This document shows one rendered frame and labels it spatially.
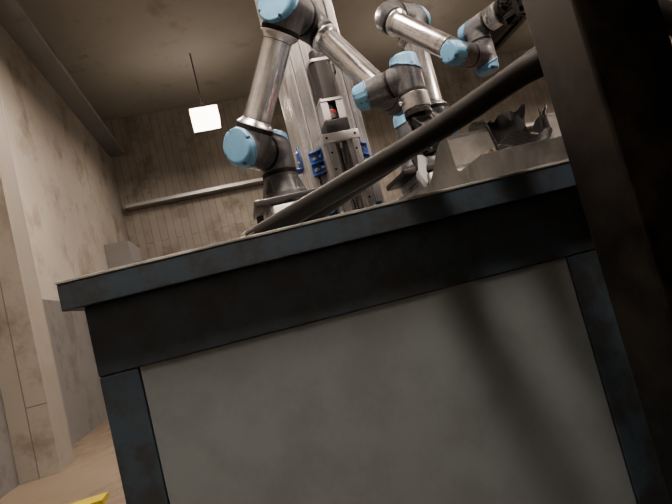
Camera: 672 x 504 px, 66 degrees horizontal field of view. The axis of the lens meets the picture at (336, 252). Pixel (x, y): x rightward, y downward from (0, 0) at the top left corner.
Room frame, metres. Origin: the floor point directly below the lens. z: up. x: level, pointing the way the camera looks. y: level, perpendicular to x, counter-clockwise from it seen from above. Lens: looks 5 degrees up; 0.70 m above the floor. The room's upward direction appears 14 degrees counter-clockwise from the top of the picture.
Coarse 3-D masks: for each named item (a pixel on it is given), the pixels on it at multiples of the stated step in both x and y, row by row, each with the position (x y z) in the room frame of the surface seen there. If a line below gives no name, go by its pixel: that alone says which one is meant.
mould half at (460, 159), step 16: (448, 144) 0.95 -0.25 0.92; (464, 144) 0.95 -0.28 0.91; (480, 144) 0.95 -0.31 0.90; (528, 144) 0.83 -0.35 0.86; (544, 144) 0.84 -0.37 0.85; (560, 144) 0.84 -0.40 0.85; (448, 160) 0.97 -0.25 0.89; (464, 160) 0.95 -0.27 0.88; (480, 160) 0.83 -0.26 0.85; (496, 160) 0.83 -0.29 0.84; (512, 160) 0.83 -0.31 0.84; (528, 160) 0.83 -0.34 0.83; (544, 160) 0.84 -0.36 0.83; (560, 160) 0.84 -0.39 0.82; (432, 176) 1.09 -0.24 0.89; (448, 176) 1.00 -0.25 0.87; (464, 176) 0.92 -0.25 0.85; (480, 176) 0.85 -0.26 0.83; (416, 192) 1.24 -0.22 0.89
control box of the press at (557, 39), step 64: (576, 0) 0.34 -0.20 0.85; (640, 0) 0.34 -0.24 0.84; (576, 64) 0.35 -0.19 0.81; (640, 64) 0.34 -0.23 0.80; (576, 128) 0.37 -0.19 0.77; (640, 128) 0.34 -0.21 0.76; (640, 192) 0.34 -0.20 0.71; (640, 256) 0.35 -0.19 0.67; (640, 320) 0.37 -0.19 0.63; (640, 384) 0.39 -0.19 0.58
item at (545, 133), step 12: (480, 120) 0.97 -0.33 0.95; (492, 120) 0.99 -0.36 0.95; (504, 120) 0.97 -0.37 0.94; (516, 120) 0.97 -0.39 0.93; (540, 120) 1.01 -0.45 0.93; (492, 132) 0.99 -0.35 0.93; (504, 132) 0.98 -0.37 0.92; (516, 132) 0.93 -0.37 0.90; (540, 132) 0.94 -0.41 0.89; (504, 144) 0.94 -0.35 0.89; (516, 144) 0.94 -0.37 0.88
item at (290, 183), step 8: (280, 168) 1.65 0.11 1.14; (288, 168) 1.66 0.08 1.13; (264, 176) 1.67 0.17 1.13; (272, 176) 1.65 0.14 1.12; (280, 176) 1.65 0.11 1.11; (288, 176) 1.65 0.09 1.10; (296, 176) 1.68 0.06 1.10; (264, 184) 1.68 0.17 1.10; (272, 184) 1.65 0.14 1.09; (280, 184) 1.64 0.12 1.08; (288, 184) 1.64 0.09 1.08; (296, 184) 1.67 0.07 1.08; (264, 192) 1.67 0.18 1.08; (272, 192) 1.66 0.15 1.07; (280, 192) 1.63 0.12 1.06; (288, 192) 1.63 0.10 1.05
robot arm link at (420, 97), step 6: (414, 90) 1.29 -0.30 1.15; (420, 90) 1.30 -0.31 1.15; (426, 90) 1.31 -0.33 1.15; (402, 96) 1.31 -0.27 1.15; (408, 96) 1.30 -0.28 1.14; (414, 96) 1.30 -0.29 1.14; (420, 96) 1.30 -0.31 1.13; (426, 96) 1.30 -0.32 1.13; (402, 102) 1.32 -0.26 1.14; (408, 102) 1.30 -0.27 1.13; (414, 102) 1.30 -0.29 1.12; (420, 102) 1.29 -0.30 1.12; (426, 102) 1.30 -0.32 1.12; (402, 108) 1.33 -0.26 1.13; (408, 108) 1.31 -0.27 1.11
